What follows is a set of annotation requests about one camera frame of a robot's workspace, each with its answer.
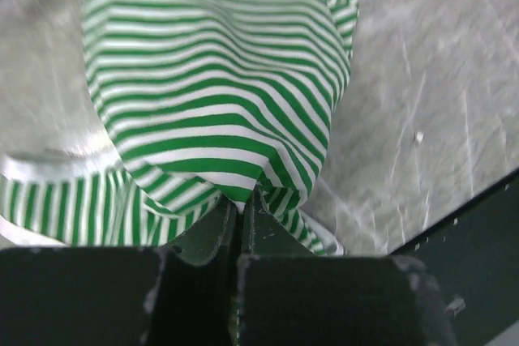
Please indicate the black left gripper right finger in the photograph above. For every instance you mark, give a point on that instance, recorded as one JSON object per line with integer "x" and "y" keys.
{"x": 288, "y": 296}

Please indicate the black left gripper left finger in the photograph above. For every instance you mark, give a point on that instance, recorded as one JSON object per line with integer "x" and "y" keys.
{"x": 176, "y": 294}

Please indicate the green white striped tank top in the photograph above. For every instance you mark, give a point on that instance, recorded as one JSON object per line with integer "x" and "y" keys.
{"x": 203, "y": 100}

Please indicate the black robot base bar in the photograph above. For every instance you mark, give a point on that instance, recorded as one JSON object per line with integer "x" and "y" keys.
{"x": 473, "y": 254}

